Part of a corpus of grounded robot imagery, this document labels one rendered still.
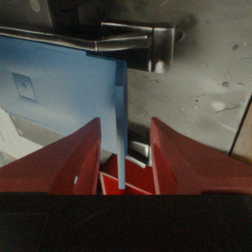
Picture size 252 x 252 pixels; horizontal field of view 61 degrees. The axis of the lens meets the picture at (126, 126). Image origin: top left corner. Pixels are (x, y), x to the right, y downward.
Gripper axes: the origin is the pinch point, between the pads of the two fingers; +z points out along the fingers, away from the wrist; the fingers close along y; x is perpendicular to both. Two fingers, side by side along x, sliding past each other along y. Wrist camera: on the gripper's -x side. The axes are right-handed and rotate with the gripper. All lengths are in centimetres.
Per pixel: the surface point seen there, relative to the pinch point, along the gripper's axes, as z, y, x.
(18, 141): 27.8, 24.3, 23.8
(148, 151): 1.7, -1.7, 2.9
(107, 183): 8.7, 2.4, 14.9
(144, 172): 7.6, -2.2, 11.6
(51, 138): 7.0, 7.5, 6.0
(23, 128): 9.0, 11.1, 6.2
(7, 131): 29.1, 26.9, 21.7
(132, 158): 1.7, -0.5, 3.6
